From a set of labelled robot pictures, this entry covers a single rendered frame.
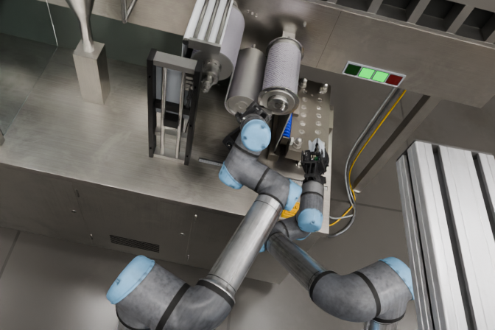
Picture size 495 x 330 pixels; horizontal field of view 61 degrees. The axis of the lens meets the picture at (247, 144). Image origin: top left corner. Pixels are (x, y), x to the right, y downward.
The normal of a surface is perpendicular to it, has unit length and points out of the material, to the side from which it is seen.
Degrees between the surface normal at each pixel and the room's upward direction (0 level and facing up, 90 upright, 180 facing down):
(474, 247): 0
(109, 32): 90
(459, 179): 0
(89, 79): 90
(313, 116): 0
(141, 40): 90
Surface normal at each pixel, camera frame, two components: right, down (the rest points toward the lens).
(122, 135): 0.18, -0.55
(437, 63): -0.15, 0.80
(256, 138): 0.05, 0.23
